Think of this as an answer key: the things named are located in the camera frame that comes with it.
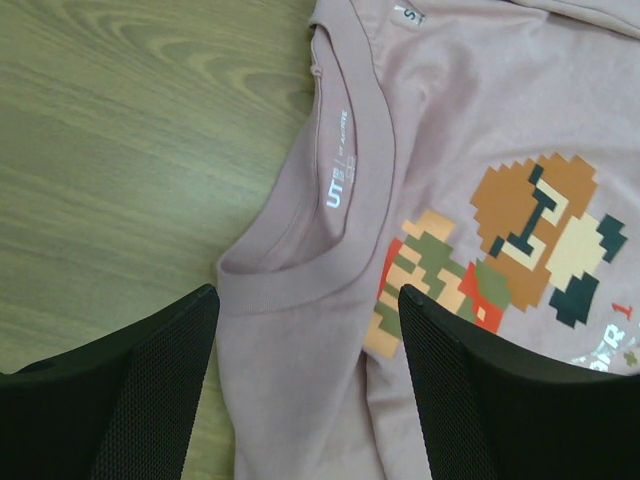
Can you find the pink t shirt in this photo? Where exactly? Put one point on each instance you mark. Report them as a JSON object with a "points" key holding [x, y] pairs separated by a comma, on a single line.
{"points": [[485, 152]]}

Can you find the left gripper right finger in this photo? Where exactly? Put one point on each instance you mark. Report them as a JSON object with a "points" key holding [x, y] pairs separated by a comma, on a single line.
{"points": [[490, 409]]}

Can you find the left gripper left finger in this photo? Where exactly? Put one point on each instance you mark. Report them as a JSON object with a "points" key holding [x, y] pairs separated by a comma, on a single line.
{"points": [[120, 407]]}

